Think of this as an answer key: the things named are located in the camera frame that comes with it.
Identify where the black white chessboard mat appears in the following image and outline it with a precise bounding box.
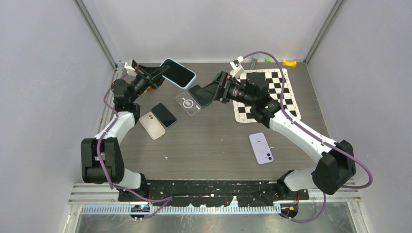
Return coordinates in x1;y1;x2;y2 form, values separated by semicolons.
233;68;301;123

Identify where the grey metal bracket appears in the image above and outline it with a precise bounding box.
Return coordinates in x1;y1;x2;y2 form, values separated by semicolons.
249;55;258;70

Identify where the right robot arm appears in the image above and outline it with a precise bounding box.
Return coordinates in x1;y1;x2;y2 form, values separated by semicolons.
196;71;356;199

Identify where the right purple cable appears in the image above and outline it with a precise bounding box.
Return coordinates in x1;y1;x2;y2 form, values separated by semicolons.
241;51;374;223

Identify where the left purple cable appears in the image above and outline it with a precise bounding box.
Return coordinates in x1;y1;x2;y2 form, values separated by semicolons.
96;74;173;221

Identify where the light blue phone face up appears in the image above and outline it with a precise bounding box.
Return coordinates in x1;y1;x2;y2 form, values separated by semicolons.
160;58;196;90

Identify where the cream cased phone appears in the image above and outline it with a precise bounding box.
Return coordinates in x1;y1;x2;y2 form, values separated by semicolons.
139;112;166;140

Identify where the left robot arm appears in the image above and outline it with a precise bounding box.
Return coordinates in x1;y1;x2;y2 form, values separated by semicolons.
81;64;170;201

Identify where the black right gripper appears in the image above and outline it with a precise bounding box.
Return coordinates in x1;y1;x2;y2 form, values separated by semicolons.
196;71;256;107

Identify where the dark phone face up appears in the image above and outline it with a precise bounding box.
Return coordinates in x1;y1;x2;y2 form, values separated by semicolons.
151;103;177;128

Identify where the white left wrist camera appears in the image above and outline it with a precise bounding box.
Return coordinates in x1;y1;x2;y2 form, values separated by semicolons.
124;59;138;77

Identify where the aluminium frame rail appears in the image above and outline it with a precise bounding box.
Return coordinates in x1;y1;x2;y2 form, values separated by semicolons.
81;63;360;219

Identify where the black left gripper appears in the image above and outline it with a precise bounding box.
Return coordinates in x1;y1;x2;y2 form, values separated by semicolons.
129;66;171;103

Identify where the purple cable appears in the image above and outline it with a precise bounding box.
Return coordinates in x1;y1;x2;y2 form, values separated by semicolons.
96;74;173;221
241;51;374;223

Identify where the yellow curved toy piece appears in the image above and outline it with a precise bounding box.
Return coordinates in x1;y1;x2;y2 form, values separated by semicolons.
282;59;297;67

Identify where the lilac phone case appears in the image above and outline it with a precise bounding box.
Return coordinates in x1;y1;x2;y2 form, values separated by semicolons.
248;133;274;165

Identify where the clear phone case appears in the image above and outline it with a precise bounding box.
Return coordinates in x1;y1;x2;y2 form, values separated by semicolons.
175;91;202;116

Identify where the teal phone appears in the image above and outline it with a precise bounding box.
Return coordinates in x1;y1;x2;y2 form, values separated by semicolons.
189;84;213;107

